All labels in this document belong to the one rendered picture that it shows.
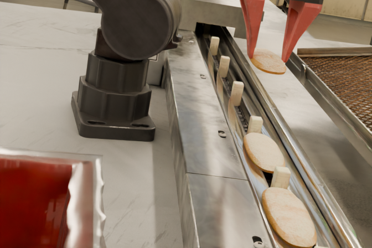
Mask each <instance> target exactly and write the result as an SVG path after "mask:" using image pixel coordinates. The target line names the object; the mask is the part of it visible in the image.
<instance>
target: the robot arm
mask: <svg viewBox="0 0 372 248"><path fill-rule="evenodd" d="M92 1H93V2H95V3H96V5H97V6H98V7H99V8H100V9H101V11H102V16H101V27H99V28H98V29H97V36H96V45H95V49H94V50H93V51H92V52H90V53H89V54H88V60H87V68H86V75H84V76H80V79H79V88H78V91H73V93H72V97H71V107H72V110H73V114H74V117H75V122H76V125H77V130H78V132H79V135H80V136H81V137H85V138H97V139H107V140H125V141H143V142H151V141H153V140H154V134H155V130H156V126H155V124H154V123H153V121H152V119H151V118H150V116H149V114H148V112H149V105H150V100H151V94H152V90H151V89H150V86H149V85H148V84H147V82H146V80H147V73H148V66H149V59H148V58H151V57H153V56H155V55H157V54H159V53H160V52H161V51H163V50H169V49H175V48H177V46H178V42H181V41H182V39H183V35H180V34H178V29H179V25H180V23H181V20H182V5H181V2H180V0H92ZM240 4H241V9H242V13H243V16H244V21H245V25H246V41H247V55H248V57H249V58H251V59H252V57H253V54H254V50H255V46H256V42H257V36H258V33H259V28H260V23H261V18H262V12H263V9H264V4H265V0H240ZM322 5H323V0H290V3H289V8H288V15H287V21H286V28H285V35H284V39H283V47H282V58H281V60H282V61H283V62H284V63H286V62H287V61H288V59H289V57H290V55H291V53H292V52H293V50H294V48H295V46H296V44H297V42H298V40H299V38H300V37H301V36H302V35H303V33H304V32H305V31H306V30H307V28H308V27H309V26H310V25H311V23H312V22H313V21H314V19H315V18H316V17H317V15H318V14H319V13H320V12H321V10H322Z"/></svg>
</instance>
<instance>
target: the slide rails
mask: <svg viewBox="0 0 372 248"><path fill-rule="evenodd" d="M195 34H196V36H197V39H198V42H199V44H200V47H201V50H202V52H203V54H204V57H205V60H206V63H207V65H208V68H209V70H210V73H211V76H212V78H213V81H214V84H215V86H216V89H217V91H218V94H219V96H220V99H221V102H222V104H223V107H224V110H225V112H226V115H227V117H228V120H229V122H230V126H231V128H232V131H233V133H234V136H235V138H236V141H237V144H238V146H239V149H240V152H241V154H242V157H243V159H244V162H245V164H246V167H247V170H248V172H249V175H250V178H251V180H252V183H253V185H254V188H255V190H256V193H257V196H258V198H259V201H260V204H261V206H262V209H263V212H264V214H265V217H266V220H267V222H268V225H269V227H270V230H271V232H272V235H273V238H274V240H275V243H276V246H277V248H295V247H292V246H290V245H287V244H286V243H285V242H283V241H282V240H281V239H280V238H279V237H278V236H277V235H276V233H275V232H274V230H273V228H272V227H271V225H270V223H269V221H268V218H267V216H266V213H265V211H264V207H263V204H262V192H263V191H264V190H265V189H267V188H269V186H268V184H267V181H266V179H265V176H264V174H263V172H262V170H260V169H259V168H257V167H256V166H255V165H254V164H253V163H252V161H251V160H250V158H249V157H248V155H247V152H246V149H245V146H244V136H245V135H246V133H245V130H244V128H243V126H242V124H241V121H240V119H239V117H238V115H237V112H236V110H235V108H234V105H233V102H232V100H231V98H230V96H229V93H228V91H227V89H226V87H225V84H224V82H223V80H222V78H221V75H220V73H219V71H218V68H217V66H216V63H215V61H214V59H213V56H212V54H211V52H210V50H209V47H208V45H207V43H206V41H205V38H204V36H203V34H202V31H201V29H200V26H199V24H198V22H197V23H196V27H195ZM209 34H210V36H211V37H218V38H219V39H220V40H219V46H218V52H219V54H220V56H228V57H229V58H230V62H229V68H228V73H229V75H230V77H231V79H232V81H233V82H234V81H238V82H242V83H243V84H244V89H243V92H242V97H241V100H242V102H243V104H244V106H245V108H246V111H247V113H248V114H249V116H257V117H261V118H262V120H263V124H262V129H261V133H260V134H263V135H266V136H268V137H269V138H270V139H272V140H274V141H275V143H276V144H277V145H278V147H279V149H280V151H281V153H282V154H283V157H284V160H285V164H286V166H285V167H287V168H288V169H289V170H290V172H291V176H290V181H289V184H288V188H287V190H289V191H291V192H292V193H293V194H294V195H295V196H296V197H297V198H298V199H299V200H300V201H301V202H302V203H303V204H304V206H305V207H306V209H307V211H308V213H309V215H310V217H311V220H312V221H313V223H314V227H315V230H316V234H317V241H316V243H315V244H314V245H313V248H314V247H315V246H320V247H330V248H340V246H339V244H338V243H337V241H336V239H335V237H334V235H333V234H332V232H331V230H330V228H329V226H328V224H327V223H326V221H325V219H324V217H323V215H322V214H321V212H320V211H319V209H318V207H317V205H316V203H315V201H314V200H313V198H312V196H311V194H310V192H309V191H308V189H307V187H306V185H305V184H304V182H303V180H302V178H301V176H300V175H299V173H298V171H297V169H296V167H295V166H294V164H293V162H292V161H291V159H290V157H289V155H288V153H287V152H286V150H285V148H284V146H283V144H282V143H281V141H280V139H279V137H278V135H277V133H276V132H275V130H274V129H273V127H272V125H271V123H270V121H269V120H268V118H267V116H266V114H265V112H264V110H263V109H262V107H261V105H260V103H259V102H258V100H257V98H256V96H255V94H254V93H253V91H252V89H251V87H250V85H249V84H248V82H247V80H246V79H245V77H244V75H243V73H242V71H241V70H240V68H239V66H238V64H237V62H236V61H235V59H234V57H233V55H232V53H231V52H230V50H229V48H228V46H227V45H226V43H225V41H224V39H223V38H222V36H221V34H220V32H219V30H218V29H217V27H216V25H213V24H211V27H210V33H209Z"/></svg>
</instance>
